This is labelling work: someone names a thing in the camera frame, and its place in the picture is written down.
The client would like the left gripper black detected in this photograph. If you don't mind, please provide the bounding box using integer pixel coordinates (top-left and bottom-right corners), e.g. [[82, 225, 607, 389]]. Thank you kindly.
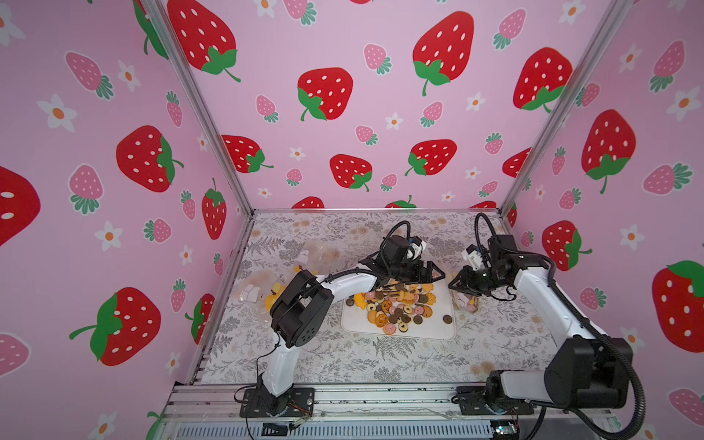
[[387, 261, 446, 285]]

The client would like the ziploc bag yellow duck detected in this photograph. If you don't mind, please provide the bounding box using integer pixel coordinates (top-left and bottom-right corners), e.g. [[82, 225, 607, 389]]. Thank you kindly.
[[293, 240, 340, 275]]

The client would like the ziploc bag with cookies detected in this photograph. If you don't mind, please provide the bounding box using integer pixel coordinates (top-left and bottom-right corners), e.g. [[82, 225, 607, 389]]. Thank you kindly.
[[233, 271, 285, 326]]

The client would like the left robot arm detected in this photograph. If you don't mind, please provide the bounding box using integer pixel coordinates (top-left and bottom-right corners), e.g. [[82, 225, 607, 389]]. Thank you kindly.
[[257, 234, 446, 399]]

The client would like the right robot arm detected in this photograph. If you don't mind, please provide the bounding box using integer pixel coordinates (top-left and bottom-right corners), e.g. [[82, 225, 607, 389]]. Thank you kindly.
[[448, 235, 646, 439]]

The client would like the white plastic tray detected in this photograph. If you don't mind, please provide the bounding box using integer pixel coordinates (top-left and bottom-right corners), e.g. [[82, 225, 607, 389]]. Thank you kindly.
[[341, 280, 456, 340]]

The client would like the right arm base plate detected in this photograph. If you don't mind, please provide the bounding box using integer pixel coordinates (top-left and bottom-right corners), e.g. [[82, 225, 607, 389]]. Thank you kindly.
[[450, 385, 535, 416]]

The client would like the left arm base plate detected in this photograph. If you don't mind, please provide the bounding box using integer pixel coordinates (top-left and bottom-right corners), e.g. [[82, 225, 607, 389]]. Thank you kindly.
[[239, 387, 315, 418]]

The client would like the aluminium front rail frame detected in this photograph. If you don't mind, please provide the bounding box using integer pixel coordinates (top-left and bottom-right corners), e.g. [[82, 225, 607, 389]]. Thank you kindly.
[[148, 383, 596, 439]]

